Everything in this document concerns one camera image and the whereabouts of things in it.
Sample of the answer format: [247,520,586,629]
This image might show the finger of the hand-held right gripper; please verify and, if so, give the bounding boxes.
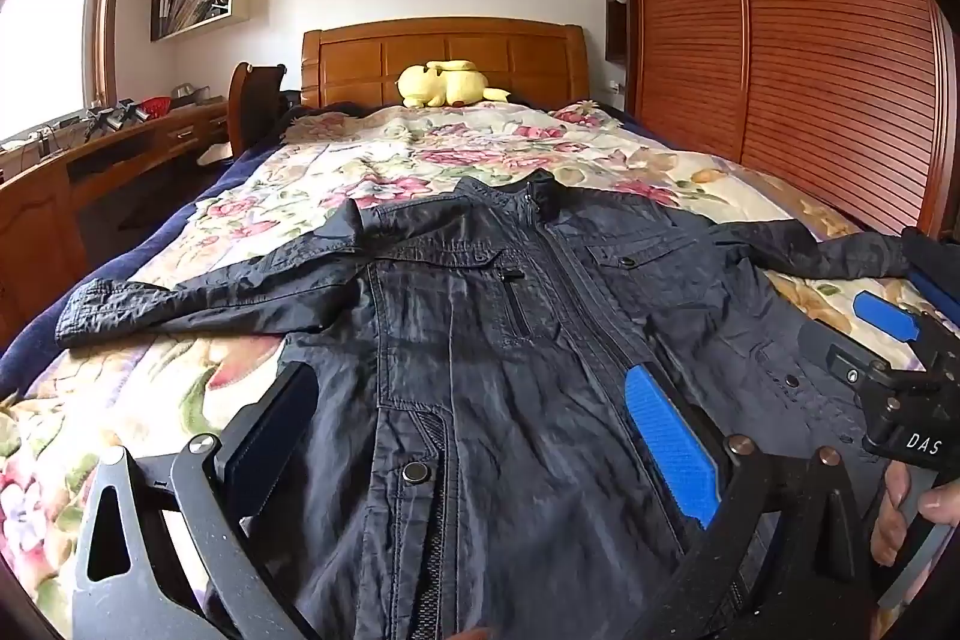
[853,291,931,348]
[825,342,895,402]

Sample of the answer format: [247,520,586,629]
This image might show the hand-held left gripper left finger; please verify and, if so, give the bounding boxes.
[71,361,321,640]

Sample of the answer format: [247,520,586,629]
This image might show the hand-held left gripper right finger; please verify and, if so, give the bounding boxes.
[624,361,877,640]

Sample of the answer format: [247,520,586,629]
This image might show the dark navy jacket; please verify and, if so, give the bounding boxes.
[56,169,922,640]

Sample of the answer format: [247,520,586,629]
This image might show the person's right hand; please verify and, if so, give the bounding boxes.
[870,462,960,567]

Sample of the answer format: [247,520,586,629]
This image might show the navy blue bed sheet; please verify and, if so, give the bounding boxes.
[0,136,252,395]

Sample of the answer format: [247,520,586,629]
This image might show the wooden slatted wardrobe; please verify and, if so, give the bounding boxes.
[600,0,960,245]

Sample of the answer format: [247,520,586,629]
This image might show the floral blanket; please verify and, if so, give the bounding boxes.
[0,101,927,615]

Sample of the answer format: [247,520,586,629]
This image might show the wooden desk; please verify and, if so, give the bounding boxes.
[0,95,230,350]

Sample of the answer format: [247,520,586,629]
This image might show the wooden chair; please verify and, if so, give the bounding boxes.
[228,61,288,158]

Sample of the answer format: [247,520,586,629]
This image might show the black gadgets on desk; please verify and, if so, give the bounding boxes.
[85,100,152,136]

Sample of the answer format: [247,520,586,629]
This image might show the wooden bed headboard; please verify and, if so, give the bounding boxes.
[301,16,591,110]

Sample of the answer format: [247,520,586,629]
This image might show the yellow plush toy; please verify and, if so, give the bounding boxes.
[397,58,512,110]

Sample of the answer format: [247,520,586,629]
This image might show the row of books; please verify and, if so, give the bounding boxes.
[151,0,230,38]

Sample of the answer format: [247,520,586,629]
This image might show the window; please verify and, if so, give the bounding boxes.
[0,0,115,147]

